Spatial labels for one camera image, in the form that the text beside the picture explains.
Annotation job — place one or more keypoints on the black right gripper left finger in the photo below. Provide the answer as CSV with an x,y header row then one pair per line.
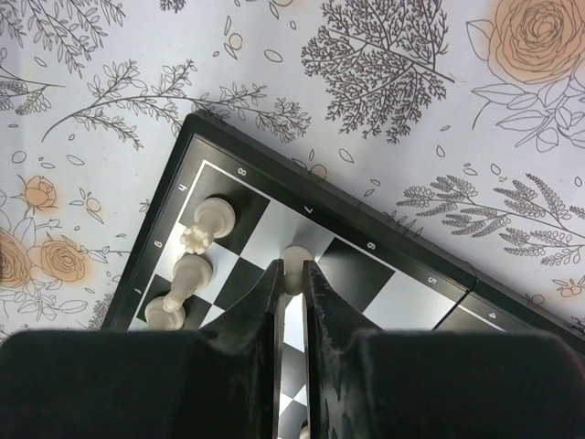
x,y
219,381

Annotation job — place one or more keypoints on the black white chess board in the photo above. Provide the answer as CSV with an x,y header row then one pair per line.
x,y
397,283

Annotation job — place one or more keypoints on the white chess knight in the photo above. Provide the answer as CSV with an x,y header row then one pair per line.
x,y
191,273

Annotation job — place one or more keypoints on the white chess rook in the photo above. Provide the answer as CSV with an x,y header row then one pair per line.
x,y
214,218

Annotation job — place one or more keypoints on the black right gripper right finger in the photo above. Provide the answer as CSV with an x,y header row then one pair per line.
x,y
366,382

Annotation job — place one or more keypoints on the white chess pawn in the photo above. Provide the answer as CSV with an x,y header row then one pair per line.
x,y
293,258

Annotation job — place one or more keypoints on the floral table cloth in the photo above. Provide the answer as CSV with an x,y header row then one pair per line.
x,y
461,121

